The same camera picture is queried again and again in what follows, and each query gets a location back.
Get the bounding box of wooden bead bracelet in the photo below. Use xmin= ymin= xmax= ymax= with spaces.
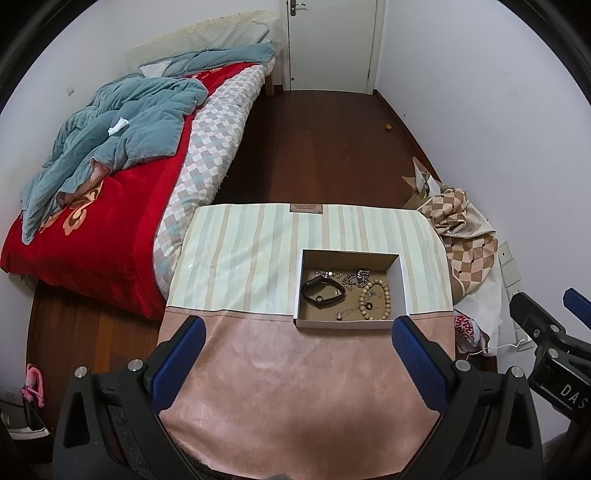
xmin=359 ymin=279 xmax=393 ymax=322

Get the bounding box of black smart band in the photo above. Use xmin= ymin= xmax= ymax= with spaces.
xmin=301 ymin=273 xmax=347 ymax=308

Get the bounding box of pink plastic object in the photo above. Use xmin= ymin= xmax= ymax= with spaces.
xmin=20 ymin=363 xmax=46 ymax=408

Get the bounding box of white cloth bag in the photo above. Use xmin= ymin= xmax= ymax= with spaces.
xmin=454 ymin=265 xmax=509 ymax=354

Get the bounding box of pale dotted pillow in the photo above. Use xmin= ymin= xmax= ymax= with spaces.
xmin=139 ymin=21 xmax=271 ymax=66

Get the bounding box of black white shoe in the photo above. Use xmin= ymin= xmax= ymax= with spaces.
xmin=6 ymin=399 xmax=54 ymax=438

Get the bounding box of brown checkered cloth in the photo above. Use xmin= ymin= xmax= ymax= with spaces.
xmin=401 ymin=157 xmax=500 ymax=297

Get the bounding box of pink striped tablecloth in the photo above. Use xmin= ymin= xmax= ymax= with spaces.
xmin=157 ymin=202 xmax=455 ymax=476

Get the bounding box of pale wooden bed frame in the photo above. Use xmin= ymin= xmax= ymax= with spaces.
xmin=265 ymin=41 xmax=290 ymax=96

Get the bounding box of white wall socket row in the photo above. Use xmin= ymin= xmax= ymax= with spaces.
xmin=495 ymin=240 xmax=537 ymax=352

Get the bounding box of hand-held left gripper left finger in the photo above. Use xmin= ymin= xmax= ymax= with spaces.
xmin=53 ymin=315 xmax=207 ymax=480

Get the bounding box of thin pendant necklace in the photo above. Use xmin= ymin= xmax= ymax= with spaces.
xmin=335 ymin=302 xmax=365 ymax=321

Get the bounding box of white cardboard box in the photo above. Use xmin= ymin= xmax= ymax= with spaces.
xmin=293 ymin=249 xmax=413 ymax=329

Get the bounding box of blue-grey quilt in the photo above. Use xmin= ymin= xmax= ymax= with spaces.
xmin=21 ymin=42 xmax=276 ymax=243

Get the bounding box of silver chain bracelet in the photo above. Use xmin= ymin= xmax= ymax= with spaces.
xmin=342 ymin=270 xmax=373 ymax=292

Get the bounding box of grey white checkered sheet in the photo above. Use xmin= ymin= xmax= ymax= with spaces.
xmin=154 ymin=65 xmax=271 ymax=299

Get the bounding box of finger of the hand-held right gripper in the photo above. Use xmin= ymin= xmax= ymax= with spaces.
xmin=562 ymin=288 xmax=591 ymax=331
xmin=509 ymin=292 xmax=567 ymax=346

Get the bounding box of white charger cable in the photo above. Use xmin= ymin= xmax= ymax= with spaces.
xmin=465 ymin=339 xmax=523 ymax=355

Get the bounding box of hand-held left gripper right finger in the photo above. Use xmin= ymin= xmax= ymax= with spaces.
xmin=392 ymin=315 xmax=543 ymax=480

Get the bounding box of bed with red blanket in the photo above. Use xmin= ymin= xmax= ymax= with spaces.
xmin=0 ymin=62 xmax=264 ymax=320

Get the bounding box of white door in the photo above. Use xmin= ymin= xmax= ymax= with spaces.
xmin=281 ymin=0 xmax=387 ymax=95

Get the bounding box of red printed plastic bag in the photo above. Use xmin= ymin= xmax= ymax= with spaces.
xmin=454 ymin=311 xmax=491 ymax=355

